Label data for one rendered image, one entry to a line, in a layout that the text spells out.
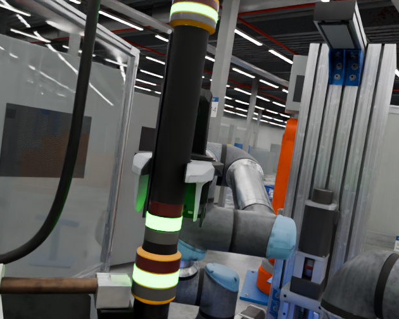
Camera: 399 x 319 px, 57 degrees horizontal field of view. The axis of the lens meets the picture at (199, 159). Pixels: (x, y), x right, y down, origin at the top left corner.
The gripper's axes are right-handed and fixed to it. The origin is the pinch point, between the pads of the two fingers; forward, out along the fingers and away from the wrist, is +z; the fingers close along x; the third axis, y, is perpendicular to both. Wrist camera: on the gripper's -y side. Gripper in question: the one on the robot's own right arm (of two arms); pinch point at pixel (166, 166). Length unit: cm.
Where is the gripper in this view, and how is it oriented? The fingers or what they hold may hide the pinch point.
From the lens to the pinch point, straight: 33.3
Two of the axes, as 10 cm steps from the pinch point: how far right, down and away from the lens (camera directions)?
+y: -1.5, 9.9, 0.6
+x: -9.8, -1.5, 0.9
